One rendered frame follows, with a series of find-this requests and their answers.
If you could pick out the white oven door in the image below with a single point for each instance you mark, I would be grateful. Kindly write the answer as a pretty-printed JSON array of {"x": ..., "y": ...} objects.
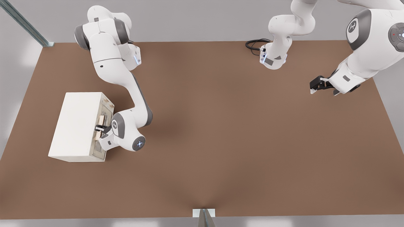
[{"x": 105, "y": 108}]

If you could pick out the white oven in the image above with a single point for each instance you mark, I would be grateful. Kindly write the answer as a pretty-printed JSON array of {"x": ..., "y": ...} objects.
[{"x": 75, "y": 126}]

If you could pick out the silver frame post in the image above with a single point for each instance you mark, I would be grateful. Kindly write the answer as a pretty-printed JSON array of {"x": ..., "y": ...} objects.
[
  {"x": 204, "y": 217},
  {"x": 23, "y": 22}
]

